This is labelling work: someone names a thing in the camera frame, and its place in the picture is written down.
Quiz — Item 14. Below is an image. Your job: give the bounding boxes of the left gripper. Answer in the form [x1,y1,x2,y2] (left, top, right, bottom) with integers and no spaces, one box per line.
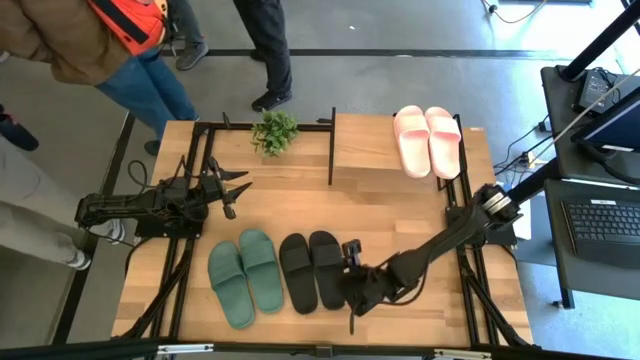
[199,156,254,222]

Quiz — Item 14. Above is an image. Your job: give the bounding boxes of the black slide sandal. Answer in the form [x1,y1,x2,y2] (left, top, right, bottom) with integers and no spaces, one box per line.
[278,232,319,316]
[308,229,348,311]

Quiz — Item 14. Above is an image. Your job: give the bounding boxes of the green slide sandal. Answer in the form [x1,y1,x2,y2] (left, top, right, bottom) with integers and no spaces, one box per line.
[238,228,285,315]
[207,240,256,331]

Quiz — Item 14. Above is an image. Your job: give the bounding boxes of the pink slide sandal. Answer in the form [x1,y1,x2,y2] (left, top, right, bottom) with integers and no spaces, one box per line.
[424,106,463,181]
[392,104,432,180]

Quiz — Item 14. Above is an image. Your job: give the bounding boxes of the wooden shoe rack shelf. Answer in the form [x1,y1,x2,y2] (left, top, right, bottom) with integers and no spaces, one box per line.
[117,110,536,351]

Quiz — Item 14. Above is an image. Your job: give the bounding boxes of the green potted plant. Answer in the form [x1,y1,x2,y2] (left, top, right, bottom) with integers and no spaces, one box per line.
[249,109,301,159]

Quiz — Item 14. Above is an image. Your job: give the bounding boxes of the person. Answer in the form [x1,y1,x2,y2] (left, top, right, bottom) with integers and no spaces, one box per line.
[0,134,127,271]
[164,0,211,72]
[232,0,295,113]
[0,0,201,156]
[0,102,40,153]

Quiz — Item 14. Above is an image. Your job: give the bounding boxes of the orange backpack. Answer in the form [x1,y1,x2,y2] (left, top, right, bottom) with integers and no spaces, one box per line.
[87,0,169,56]

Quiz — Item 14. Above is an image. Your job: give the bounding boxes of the black side desk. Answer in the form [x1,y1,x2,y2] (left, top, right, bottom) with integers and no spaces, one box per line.
[543,178,640,310]
[540,64,640,182]

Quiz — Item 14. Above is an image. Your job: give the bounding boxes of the black horizontal rig beam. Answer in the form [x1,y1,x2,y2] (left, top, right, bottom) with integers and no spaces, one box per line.
[0,337,640,360]

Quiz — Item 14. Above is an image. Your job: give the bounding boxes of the black laptop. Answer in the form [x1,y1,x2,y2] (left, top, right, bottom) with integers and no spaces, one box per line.
[560,198,640,270]

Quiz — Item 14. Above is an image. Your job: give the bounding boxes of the dark monitor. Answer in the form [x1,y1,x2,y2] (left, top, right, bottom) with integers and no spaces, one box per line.
[570,87,640,154]

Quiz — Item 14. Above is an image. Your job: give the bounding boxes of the black power adapter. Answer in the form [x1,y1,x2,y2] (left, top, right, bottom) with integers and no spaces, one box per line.
[578,68,615,112]

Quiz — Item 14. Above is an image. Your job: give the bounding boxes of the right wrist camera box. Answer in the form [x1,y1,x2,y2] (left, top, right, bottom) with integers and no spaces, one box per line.
[341,238,364,269]

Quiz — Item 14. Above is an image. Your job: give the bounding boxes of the wooden shelf with black frame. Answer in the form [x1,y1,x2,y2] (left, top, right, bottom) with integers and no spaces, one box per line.
[327,105,464,192]

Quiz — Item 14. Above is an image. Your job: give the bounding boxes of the black rig post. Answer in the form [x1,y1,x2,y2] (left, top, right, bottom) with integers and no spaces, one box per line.
[504,157,564,204]
[557,0,640,84]

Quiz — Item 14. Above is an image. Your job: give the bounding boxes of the white cord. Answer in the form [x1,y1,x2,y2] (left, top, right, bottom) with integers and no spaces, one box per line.
[529,67,640,169]

